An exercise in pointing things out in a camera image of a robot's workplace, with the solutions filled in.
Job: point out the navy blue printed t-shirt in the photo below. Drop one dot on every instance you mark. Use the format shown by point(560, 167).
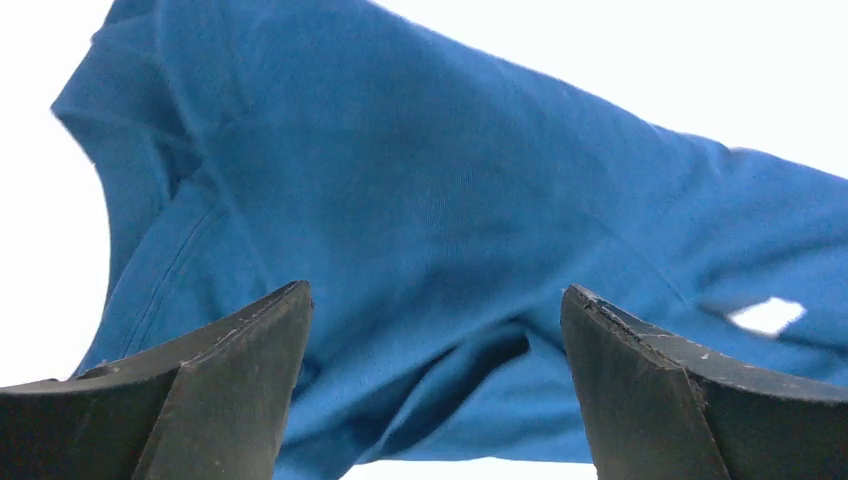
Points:
point(438, 200)

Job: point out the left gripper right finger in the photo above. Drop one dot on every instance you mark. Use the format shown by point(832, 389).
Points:
point(658, 406)

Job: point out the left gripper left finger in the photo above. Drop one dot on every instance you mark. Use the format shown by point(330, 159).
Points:
point(211, 404)

